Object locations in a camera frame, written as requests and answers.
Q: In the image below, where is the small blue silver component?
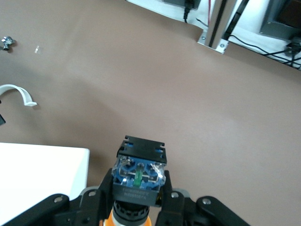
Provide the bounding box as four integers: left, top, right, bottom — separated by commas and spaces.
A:
0, 36, 16, 51

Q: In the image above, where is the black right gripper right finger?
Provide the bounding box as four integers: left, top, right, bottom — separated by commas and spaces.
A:
156, 170, 192, 226

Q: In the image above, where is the aluminium profile post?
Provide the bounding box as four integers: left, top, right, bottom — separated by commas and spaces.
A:
204, 0, 229, 48

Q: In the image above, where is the dark grey box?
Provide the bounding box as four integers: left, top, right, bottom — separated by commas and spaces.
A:
162, 0, 201, 10

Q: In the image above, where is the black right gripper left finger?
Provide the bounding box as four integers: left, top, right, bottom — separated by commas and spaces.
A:
69, 168, 114, 226

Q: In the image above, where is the white curved plastic strip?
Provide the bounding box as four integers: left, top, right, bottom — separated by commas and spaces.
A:
0, 84, 38, 107

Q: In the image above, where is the white metal mounting bracket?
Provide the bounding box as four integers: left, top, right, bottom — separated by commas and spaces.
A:
197, 30, 230, 55

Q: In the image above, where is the black cable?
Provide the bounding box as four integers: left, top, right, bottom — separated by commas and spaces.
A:
228, 34, 301, 69

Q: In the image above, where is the yellow push button switch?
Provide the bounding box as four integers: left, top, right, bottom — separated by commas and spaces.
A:
100, 135, 168, 226

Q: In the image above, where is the black plug with cable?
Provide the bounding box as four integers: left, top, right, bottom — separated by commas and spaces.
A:
183, 0, 195, 24

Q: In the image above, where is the white cabinet drawer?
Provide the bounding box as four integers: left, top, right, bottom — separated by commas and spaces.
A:
0, 142, 90, 226

